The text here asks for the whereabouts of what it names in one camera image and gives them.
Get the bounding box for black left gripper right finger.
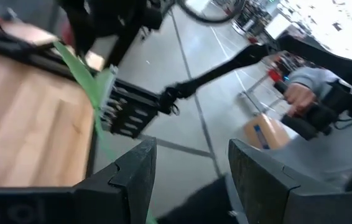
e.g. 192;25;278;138
228;138;352;224

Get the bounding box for cardboard box with blue tape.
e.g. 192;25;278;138
243;113;292;151

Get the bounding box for black leader arm handle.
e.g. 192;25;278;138
274;79;352;141

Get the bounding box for person's hand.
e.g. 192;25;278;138
284;82;317;118

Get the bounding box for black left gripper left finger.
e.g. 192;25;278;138
0;138;158;224

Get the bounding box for person's forearm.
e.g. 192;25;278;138
287;67;352;100

